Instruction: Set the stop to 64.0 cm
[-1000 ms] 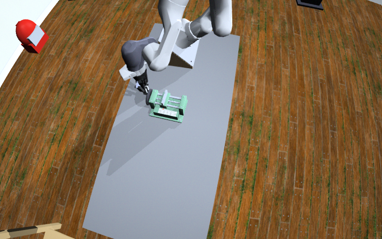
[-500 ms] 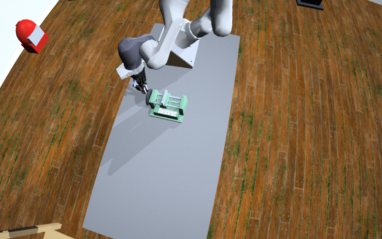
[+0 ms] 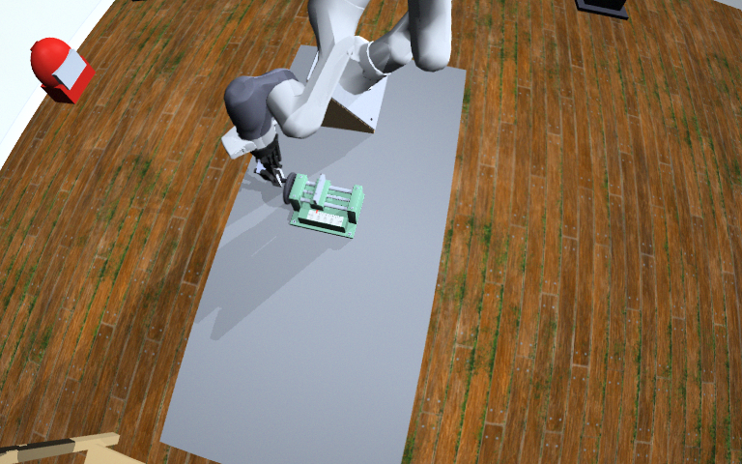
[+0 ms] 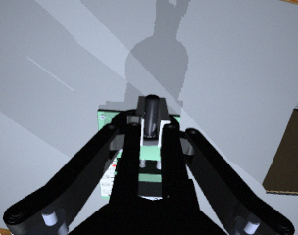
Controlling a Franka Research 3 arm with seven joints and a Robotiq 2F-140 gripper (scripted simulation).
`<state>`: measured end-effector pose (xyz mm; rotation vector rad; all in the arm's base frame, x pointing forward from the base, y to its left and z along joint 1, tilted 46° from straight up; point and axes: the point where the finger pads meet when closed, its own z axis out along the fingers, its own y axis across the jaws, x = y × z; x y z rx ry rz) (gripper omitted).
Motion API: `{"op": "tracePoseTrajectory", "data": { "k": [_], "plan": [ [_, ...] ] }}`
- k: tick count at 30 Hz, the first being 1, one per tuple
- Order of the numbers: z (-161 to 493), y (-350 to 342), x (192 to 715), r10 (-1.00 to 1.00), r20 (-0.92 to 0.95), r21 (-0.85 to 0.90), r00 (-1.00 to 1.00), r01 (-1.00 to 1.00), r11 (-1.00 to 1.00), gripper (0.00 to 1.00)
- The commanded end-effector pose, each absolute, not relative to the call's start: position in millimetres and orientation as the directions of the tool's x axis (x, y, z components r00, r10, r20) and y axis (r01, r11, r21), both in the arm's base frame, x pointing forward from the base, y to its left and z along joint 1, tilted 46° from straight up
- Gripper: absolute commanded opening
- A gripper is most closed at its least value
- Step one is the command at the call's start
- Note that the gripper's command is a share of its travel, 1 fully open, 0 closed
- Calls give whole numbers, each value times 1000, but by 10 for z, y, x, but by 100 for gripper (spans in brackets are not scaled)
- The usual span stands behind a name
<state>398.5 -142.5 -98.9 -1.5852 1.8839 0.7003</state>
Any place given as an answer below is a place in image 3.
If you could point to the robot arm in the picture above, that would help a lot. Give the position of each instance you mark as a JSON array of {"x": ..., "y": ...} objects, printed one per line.
[{"x": 251, "y": 101}]

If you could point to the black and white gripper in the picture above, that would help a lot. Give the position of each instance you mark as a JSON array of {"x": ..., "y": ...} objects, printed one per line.
[{"x": 270, "y": 162}]

